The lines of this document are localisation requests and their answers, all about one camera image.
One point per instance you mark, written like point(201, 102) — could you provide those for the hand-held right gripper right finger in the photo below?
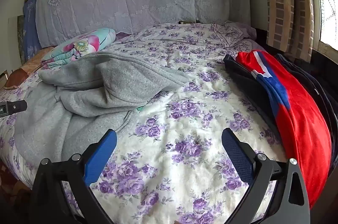
point(236, 155)

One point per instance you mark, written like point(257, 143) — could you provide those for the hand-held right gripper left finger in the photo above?
point(101, 152)

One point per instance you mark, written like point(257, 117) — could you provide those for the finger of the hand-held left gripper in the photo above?
point(17, 107)

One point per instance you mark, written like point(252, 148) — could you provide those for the grey pants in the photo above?
point(118, 86)

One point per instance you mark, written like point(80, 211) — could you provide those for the purple floral bedspread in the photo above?
point(184, 121)

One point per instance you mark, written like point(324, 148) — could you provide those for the red blue white garment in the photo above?
point(298, 113)

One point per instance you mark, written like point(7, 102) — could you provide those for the blue patterned cloth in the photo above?
point(30, 28)

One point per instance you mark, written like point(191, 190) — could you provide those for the folded teal pink floral quilt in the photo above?
point(87, 41)

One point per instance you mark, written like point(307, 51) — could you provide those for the dark navy cloth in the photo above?
point(320, 86)

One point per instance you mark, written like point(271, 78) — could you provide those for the purple floral pillow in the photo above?
point(235, 32)

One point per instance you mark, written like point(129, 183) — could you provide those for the beige checked curtain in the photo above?
point(285, 2)

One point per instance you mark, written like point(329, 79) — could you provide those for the window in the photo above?
point(328, 2)

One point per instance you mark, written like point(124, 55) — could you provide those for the wooden frame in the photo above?
point(3, 80)

